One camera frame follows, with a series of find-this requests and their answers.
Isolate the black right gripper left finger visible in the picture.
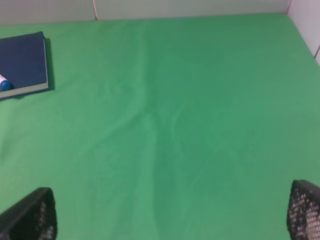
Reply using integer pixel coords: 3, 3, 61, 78
0, 187, 58, 240

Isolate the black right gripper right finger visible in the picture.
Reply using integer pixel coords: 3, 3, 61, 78
286, 180, 320, 240

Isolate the blue white marker pen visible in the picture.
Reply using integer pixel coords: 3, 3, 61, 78
0, 75, 13, 91

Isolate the dark blue notebook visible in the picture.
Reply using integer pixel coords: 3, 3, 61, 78
0, 31, 50, 100

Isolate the green tablecloth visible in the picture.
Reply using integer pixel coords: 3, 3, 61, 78
0, 14, 320, 240

